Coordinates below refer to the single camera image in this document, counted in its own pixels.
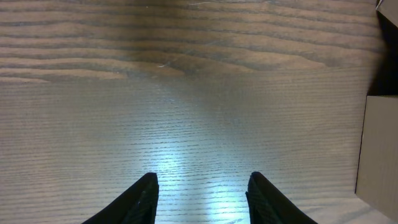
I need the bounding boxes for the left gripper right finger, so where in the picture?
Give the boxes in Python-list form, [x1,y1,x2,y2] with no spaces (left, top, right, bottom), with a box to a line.
[246,172,317,224]

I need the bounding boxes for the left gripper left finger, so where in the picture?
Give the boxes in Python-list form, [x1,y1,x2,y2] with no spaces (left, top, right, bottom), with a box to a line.
[83,172,159,224]

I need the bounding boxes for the open cardboard box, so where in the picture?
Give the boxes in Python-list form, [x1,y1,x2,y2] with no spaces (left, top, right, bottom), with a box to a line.
[355,0,397,221]

